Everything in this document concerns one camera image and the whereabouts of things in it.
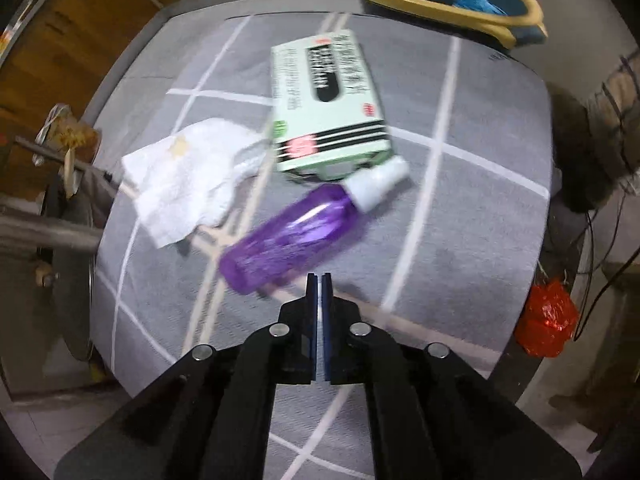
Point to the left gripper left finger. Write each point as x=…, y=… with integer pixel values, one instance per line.
x=207, y=416

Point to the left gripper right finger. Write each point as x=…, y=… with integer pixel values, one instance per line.
x=431, y=415

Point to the purple spray bottle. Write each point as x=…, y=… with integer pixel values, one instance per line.
x=310, y=226

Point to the white paper tissue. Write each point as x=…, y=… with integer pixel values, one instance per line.
x=189, y=179

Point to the green white medicine box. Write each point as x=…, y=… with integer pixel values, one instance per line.
x=327, y=120

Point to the blue plastic bag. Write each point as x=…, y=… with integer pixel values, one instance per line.
x=482, y=6

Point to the plaid sleeve forearm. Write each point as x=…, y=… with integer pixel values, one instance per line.
x=613, y=116

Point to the wooden kitchen cabinets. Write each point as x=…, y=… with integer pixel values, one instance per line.
x=60, y=56

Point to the orange red bag on floor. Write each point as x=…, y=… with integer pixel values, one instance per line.
x=547, y=322

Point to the grey checked cloth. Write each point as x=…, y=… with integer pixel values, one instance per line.
x=448, y=257

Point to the steel shelf rack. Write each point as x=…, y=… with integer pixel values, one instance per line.
x=98, y=186

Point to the clear bag of snacks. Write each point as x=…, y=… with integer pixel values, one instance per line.
x=62, y=131

